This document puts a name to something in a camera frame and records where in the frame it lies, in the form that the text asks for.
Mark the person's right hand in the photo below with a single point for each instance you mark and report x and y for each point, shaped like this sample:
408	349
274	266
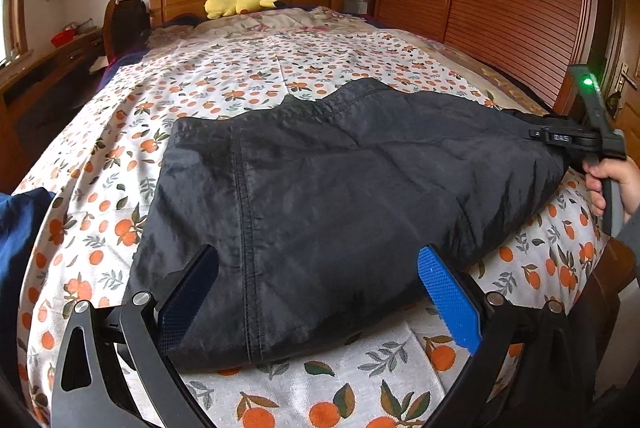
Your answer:
625	178

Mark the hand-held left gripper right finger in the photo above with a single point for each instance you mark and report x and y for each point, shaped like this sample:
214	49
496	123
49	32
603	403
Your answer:
445	303

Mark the red bowl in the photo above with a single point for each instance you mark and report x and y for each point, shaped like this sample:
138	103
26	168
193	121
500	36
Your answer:
64	40

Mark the blue cloth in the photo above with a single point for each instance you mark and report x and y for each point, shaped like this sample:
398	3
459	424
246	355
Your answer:
22	258

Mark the crumpled floral quilt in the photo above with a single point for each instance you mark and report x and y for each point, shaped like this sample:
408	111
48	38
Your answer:
280	19

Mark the wooden desk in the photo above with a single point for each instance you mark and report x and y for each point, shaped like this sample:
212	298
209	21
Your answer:
45	88

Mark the orange print bedsheet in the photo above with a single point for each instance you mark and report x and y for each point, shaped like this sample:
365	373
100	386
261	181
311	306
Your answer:
250	73

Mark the wooden door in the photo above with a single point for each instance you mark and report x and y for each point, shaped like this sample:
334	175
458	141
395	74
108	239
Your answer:
627	33

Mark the window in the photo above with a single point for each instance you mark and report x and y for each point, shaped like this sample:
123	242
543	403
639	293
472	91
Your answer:
12	23

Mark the dark chair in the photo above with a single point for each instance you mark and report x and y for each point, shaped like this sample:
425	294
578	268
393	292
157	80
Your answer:
125	26

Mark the black jacket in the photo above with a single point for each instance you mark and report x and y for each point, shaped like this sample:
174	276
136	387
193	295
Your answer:
350	188

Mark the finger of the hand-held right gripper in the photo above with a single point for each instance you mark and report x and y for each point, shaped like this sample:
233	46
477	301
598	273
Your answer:
537	132

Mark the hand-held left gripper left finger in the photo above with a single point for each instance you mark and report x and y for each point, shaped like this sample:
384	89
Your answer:
192	293

